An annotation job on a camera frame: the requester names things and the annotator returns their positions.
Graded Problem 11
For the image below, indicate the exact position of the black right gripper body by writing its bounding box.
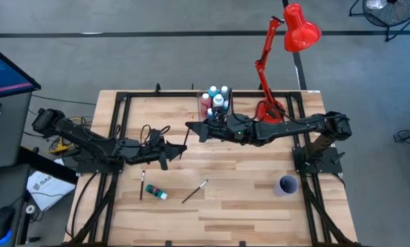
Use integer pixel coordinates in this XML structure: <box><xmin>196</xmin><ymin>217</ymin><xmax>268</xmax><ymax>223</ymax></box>
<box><xmin>199</xmin><ymin>115</ymin><xmax>249</xmax><ymax>143</ymax></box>

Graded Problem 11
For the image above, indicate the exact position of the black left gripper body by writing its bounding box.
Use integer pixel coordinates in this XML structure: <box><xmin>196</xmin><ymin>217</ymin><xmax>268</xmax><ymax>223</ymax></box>
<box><xmin>128</xmin><ymin>128</ymin><xmax>174</xmax><ymax>172</ymax></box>

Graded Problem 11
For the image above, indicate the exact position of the red paint bottle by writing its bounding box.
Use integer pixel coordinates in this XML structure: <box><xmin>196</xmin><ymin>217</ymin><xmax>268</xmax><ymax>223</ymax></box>
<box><xmin>200</xmin><ymin>93</ymin><xmax>212</xmax><ymax>119</ymax></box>

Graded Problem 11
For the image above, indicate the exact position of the white paint bottle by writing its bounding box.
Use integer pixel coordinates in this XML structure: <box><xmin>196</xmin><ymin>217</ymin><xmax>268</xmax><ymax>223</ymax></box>
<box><xmin>212</xmin><ymin>94</ymin><xmax>225</xmax><ymax>111</ymax></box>

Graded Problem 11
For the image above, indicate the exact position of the small green paint bottle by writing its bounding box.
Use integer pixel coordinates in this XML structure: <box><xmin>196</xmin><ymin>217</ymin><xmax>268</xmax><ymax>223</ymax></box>
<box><xmin>145</xmin><ymin>184</ymin><xmax>168</xmax><ymax>201</ymax></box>

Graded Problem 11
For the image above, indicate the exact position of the clear plastic container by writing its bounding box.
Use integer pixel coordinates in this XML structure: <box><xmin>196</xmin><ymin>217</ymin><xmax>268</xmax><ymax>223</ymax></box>
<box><xmin>196</xmin><ymin>88</ymin><xmax>234</xmax><ymax>121</ymax></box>

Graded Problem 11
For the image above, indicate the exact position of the purple plastic cup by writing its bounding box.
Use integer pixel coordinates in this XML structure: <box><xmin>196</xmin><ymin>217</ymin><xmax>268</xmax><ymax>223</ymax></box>
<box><xmin>272</xmin><ymin>174</ymin><xmax>299</xmax><ymax>198</ymax></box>

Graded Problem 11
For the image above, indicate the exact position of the red desk lamp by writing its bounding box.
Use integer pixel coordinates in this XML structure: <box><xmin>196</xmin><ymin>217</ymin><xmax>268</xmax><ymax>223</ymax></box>
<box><xmin>254</xmin><ymin>3</ymin><xmax>322</xmax><ymax>125</ymax></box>

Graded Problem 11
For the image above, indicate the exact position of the grey desk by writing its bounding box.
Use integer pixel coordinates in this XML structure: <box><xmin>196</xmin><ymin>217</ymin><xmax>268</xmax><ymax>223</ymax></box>
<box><xmin>0</xmin><ymin>92</ymin><xmax>32</xmax><ymax>247</ymax></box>

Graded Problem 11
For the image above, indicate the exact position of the black computer mouse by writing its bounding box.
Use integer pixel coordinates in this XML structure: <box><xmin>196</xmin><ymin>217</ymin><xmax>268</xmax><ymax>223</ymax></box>
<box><xmin>0</xmin><ymin>205</ymin><xmax>15</xmax><ymax>245</ymax></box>

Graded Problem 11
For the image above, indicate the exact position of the blue-screen computer monitor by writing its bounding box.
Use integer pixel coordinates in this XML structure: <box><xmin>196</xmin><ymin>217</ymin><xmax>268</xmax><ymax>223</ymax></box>
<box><xmin>0</xmin><ymin>39</ymin><xmax>41</xmax><ymax>101</ymax></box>

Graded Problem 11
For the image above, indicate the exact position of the black floor fan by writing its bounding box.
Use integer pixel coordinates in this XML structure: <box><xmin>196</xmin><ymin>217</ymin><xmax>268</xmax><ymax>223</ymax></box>
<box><xmin>348</xmin><ymin>0</ymin><xmax>410</xmax><ymax>42</ymax></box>

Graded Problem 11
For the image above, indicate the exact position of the black metal rig frame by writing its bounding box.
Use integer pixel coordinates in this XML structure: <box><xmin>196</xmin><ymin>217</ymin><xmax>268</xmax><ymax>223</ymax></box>
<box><xmin>65</xmin><ymin>89</ymin><xmax>363</xmax><ymax>247</ymax></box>

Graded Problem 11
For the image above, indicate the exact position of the yellow cable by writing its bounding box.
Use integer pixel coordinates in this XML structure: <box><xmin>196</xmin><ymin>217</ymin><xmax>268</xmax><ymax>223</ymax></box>
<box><xmin>48</xmin><ymin>116</ymin><xmax>87</xmax><ymax>154</ymax></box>

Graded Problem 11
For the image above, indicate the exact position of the black floor cable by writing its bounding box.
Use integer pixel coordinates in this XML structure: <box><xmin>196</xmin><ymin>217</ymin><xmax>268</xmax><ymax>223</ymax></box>
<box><xmin>27</xmin><ymin>94</ymin><xmax>98</xmax><ymax>124</ymax></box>
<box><xmin>392</xmin><ymin>128</ymin><xmax>410</xmax><ymax>152</ymax></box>

